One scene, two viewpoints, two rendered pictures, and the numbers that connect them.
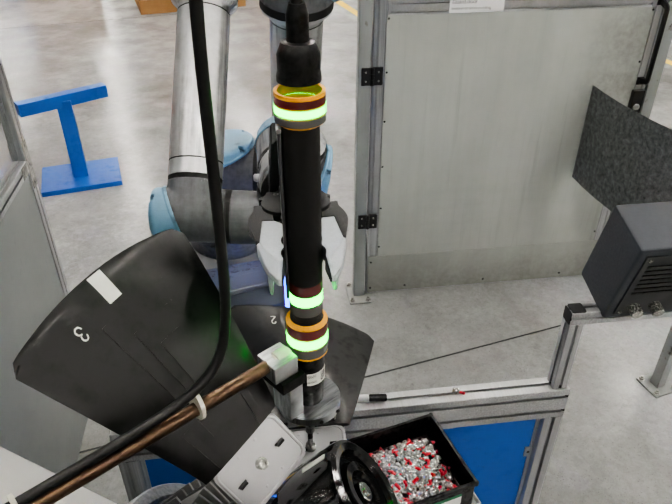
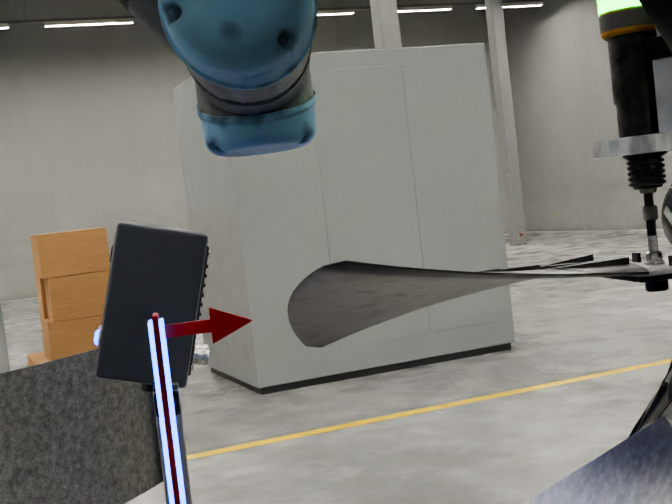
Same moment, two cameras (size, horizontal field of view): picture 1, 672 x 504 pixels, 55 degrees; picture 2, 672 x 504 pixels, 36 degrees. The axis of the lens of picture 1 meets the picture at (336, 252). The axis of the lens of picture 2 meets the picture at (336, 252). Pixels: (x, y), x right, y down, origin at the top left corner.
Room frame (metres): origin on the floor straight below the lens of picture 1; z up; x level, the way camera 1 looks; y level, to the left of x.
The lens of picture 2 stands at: (0.75, 0.74, 1.25)
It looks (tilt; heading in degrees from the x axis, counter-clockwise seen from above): 3 degrees down; 269
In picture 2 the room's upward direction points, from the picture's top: 6 degrees counter-clockwise
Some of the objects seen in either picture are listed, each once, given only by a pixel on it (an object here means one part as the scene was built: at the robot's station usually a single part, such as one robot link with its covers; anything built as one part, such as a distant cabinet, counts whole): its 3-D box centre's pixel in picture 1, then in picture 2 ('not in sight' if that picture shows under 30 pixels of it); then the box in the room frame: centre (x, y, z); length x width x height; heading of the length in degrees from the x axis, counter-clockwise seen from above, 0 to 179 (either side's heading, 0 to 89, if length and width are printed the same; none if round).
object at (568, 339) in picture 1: (566, 347); (175, 471); (0.94, -0.45, 0.96); 0.03 x 0.03 x 0.20; 7
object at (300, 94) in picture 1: (299, 106); not in sight; (0.51, 0.03, 1.61); 0.04 x 0.04 x 0.03
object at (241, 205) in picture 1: (272, 218); (250, 61); (0.77, 0.09, 1.35); 0.11 x 0.08 x 0.11; 91
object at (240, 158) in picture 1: (228, 168); not in sight; (1.14, 0.21, 1.24); 0.13 x 0.12 x 0.14; 91
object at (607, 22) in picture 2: (307, 341); (631, 21); (0.51, 0.03, 1.35); 0.04 x 0.04 x 0.01
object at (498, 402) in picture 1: (347, 417); not in sight; (0.88, -0.02, 0.82); 0.90 x 0.04 x 0.08; 97
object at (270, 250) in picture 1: (273, 269); not in sight; (0.51, 0.06, 1.44); 0.09 x 0.03 x 0.06; 177
